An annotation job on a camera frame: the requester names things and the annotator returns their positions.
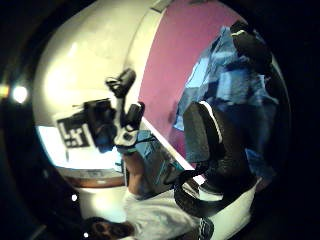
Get the person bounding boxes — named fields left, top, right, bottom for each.
left=79, top=178, right=262, bottom=240

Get blue cloth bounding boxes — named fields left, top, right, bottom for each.
left=173, top=24, right=284, bottom=181

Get black cable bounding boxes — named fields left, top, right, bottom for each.
left=172, top=169, right=234, bottom=218

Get round ceiling lamp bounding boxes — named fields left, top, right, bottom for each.
left=11, top=85, right=30, bottom=104

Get white marker cube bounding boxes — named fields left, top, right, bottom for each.
left=55, top=112, right=95, bottom=150

